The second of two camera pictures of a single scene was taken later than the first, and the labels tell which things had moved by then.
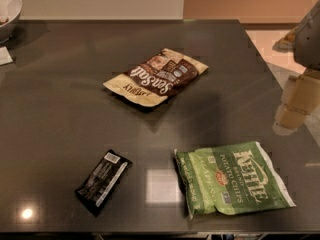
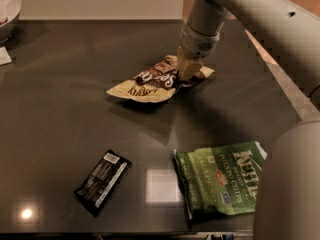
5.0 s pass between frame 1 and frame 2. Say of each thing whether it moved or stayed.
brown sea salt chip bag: moved
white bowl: stayed
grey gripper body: moved
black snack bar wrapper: stayed
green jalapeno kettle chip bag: stayed
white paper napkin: stayed
